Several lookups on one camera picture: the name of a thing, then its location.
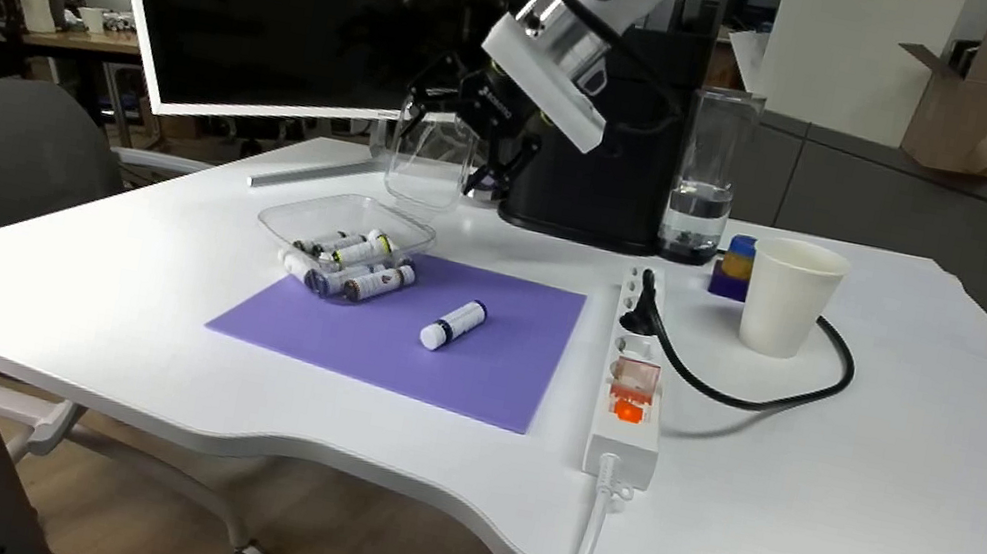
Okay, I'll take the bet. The clear water tank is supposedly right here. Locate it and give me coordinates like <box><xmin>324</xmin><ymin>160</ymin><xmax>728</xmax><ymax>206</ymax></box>
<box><xmin>653</xmin><ymin>80</ymin><xmax>769</xmax><ymax>274</ymax></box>

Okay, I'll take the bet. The small blue yellow bottle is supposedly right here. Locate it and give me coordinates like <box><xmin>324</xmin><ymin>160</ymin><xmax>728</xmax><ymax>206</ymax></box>
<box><xmin>719</xmin><ymin>231</ymin><xmax>761</xmax><ymax>284</ymax></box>

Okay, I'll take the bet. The wooden desk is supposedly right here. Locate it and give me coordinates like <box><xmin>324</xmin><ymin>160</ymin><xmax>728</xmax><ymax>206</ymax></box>
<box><xmin>0</xmin><ymin>9</ymin><xmax>149</xmax><ymax>143</ymax></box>

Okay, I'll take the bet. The clear plastic container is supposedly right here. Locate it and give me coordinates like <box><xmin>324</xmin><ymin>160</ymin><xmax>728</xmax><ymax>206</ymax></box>
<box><xmin>249</xmin><ymin>71</ymin><xmax>486</xmax><ymax>299</ymax></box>

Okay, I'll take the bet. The white plastic bottle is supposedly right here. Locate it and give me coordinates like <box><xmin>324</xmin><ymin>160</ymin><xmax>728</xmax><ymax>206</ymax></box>
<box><xmin>8</xmin><ymin>0</ymin><xmax>62</xmax><ymax>37</ymax></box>

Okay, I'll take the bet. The white power strip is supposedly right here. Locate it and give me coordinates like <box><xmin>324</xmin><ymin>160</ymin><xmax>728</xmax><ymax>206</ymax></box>
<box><xmin>578</xmin><ymin>259</ymin><xmax>692</xmax><ymax>495</ymax></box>

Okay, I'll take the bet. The black coffee machine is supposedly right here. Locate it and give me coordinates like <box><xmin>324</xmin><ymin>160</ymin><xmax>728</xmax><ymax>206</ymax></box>
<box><xmin>492</xmin><ymin>0</ymin><xmax>788</xmax><ymax>277</ymax></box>

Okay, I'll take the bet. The purple mat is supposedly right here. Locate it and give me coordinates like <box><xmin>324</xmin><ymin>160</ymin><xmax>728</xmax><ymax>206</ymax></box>
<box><xmin>194</xmin><ymin>216</ymin><xmax>591</xmax><ymax>443</ymax></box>

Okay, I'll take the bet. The black cable with plug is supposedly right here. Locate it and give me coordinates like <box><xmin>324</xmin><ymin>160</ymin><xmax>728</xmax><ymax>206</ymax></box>
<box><xmin>605</xmin><ymin>264</ymin><xmax>868</xmax><ymax>429</ymax></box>

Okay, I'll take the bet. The white paper cup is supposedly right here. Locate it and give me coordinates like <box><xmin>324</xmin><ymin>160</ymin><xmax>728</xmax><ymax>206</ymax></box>
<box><xmin>733</xmin><ymin>231</ymin><xmax>857</xmax><ymax>370</ymax></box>

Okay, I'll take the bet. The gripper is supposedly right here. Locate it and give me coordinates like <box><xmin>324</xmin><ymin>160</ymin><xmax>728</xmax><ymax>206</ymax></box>
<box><xmin>387</xmin><ymin>46</ymin><xmax>558</xmax><ymax>211</ymax></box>

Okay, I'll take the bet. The purple block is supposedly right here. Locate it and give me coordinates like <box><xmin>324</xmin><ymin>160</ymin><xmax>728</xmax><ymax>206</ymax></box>
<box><xmin>705</xmin><ymin>258</ymin><xmax>753</xmax><ymax>305</ymax></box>

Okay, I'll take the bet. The white mug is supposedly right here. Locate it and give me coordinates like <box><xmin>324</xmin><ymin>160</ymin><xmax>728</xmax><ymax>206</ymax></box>
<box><xmin>76</xmin><ymin>3</ymin><xmax>111</xmax><ymax>38</ymax></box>

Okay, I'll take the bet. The small white tube bottle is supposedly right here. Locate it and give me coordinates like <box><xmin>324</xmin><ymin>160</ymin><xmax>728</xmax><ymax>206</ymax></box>
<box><xmin>318</xmin><ymin>221</ymin><xmax>401</xmax><ymax>278</ymax></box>
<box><xmin>416</xmin><ymin>291</ymin><xmax>491</xmax><ymax>361</ymax></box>
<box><xmin>274</xmin><ymin>248</ymin><xmax>326</xmax><ymax>284</ymax></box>
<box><xmin>292</xmin><ymin>221</ymin><xmax>370</xmax><ymax>266</ymax></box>
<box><xmin>302</xmin><ymin>251</ymin><xmax>387</xmax><ymax>308</ymax></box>
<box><xmin>341</xmin><ymin>253</ymin><xmax>419</xmax><ymax>313</ymax></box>

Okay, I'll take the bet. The grey cabinet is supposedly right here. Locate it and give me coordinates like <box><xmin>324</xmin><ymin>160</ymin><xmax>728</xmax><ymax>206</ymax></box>
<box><xmin>710</xmin><ymin>108</ymin><xmax>987</xmax><ymax>414</ymax></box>

